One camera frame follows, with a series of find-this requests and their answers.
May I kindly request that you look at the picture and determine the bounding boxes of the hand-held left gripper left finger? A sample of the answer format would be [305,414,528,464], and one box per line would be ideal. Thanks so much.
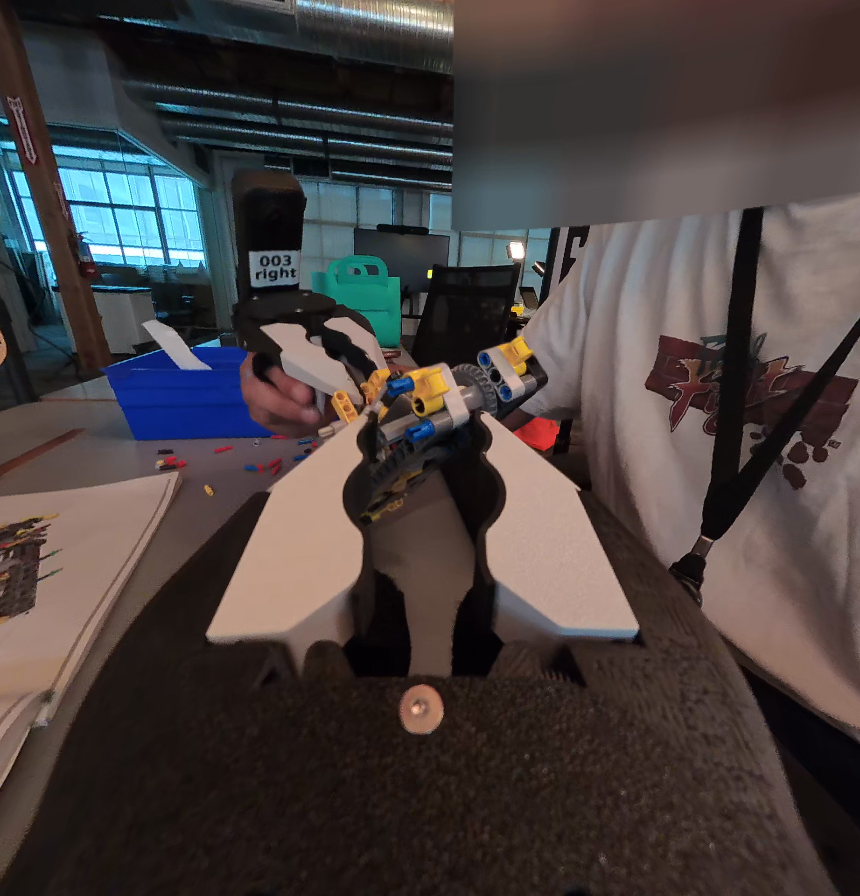
[206,412,413,677]

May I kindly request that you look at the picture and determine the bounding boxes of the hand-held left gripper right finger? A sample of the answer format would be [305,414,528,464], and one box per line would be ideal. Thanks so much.
[451,410,642,677]

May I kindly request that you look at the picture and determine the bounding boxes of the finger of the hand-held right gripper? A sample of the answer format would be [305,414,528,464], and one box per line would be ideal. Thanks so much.
[320,314,392,392]
[259,321,362,415]

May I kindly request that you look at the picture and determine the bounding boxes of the lego car chassis model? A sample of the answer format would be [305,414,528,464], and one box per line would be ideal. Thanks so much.
[318,336,551,531]

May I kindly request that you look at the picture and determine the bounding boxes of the lego instruction booklet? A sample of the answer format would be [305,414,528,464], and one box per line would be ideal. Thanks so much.
[0,471,183,821]

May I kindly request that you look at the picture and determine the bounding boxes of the scattered small lego pieces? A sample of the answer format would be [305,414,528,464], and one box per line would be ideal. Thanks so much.
[153,436,320,478]

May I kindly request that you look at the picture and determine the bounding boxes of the person's right hand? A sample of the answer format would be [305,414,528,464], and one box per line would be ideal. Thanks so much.
[238,352,334,439]

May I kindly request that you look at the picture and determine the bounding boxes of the teal tote bag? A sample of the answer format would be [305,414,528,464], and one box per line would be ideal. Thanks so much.
[309,254,404,349]

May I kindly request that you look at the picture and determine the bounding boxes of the black flat screen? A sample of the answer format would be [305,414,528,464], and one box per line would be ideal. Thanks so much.
[351,225,452,296]

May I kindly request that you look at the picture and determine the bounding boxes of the black monitor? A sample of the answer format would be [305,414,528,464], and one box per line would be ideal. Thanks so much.
[410,262,524,370]

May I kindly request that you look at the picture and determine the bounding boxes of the orange traffic cone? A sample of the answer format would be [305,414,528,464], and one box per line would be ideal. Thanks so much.
[519,417,565,454]

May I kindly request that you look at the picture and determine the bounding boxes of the white paper slip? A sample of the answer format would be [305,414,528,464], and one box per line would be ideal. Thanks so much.
[140,319,214,372]

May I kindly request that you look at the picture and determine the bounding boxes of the blue plastic bin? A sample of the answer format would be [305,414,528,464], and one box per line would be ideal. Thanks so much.
[101,343,278,443]

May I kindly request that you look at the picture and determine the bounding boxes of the white cabinet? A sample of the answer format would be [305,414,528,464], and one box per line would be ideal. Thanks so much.
[54,282,159,356]

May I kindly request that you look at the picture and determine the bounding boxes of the red fire extinguisher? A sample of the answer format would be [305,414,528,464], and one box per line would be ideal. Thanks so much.
[68,230,99,282]

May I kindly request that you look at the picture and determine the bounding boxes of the printed marker board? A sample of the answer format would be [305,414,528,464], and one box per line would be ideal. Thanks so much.
[544,224,593,293]

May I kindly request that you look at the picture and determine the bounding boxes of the metal air duct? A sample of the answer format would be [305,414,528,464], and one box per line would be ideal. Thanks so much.
[292,0,456,76]

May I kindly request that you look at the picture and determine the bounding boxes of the wooden post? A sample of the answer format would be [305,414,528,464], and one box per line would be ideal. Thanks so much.
[0,0,113,380]

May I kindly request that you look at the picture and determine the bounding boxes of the black strap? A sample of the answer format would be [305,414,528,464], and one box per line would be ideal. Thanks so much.
[668,206,860,608]

